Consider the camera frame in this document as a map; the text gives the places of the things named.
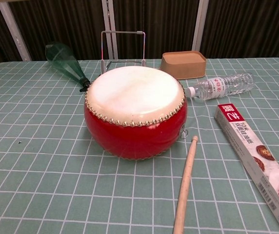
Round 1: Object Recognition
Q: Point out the red drum with white skin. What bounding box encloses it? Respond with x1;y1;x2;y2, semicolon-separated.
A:
84;65;186;161

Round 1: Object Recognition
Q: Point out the wooden drumstick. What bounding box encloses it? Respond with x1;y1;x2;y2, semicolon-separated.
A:
172;136;199;234

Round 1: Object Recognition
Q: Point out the brown paper container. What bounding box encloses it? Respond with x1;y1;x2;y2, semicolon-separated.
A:
159;50;207;80

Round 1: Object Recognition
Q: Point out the clear plastic water bottle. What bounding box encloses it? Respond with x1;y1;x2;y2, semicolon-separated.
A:
187;72;255;100

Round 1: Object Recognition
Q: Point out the green plastic spray bottle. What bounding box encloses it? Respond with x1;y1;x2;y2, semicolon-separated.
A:
44;43;92;93

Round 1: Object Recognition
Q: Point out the long baking paper box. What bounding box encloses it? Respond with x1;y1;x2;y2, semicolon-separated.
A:
214;103;279;234

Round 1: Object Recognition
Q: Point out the green checked tablecloth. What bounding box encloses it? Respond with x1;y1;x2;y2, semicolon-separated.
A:
0;57;279;234

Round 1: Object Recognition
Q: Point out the metal wire stand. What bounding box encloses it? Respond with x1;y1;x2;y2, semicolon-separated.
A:
100;30;147;73

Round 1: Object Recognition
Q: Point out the white frame post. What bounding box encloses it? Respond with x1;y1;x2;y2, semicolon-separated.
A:
101;0;120;60
0;0;32;61
191;0;210;52

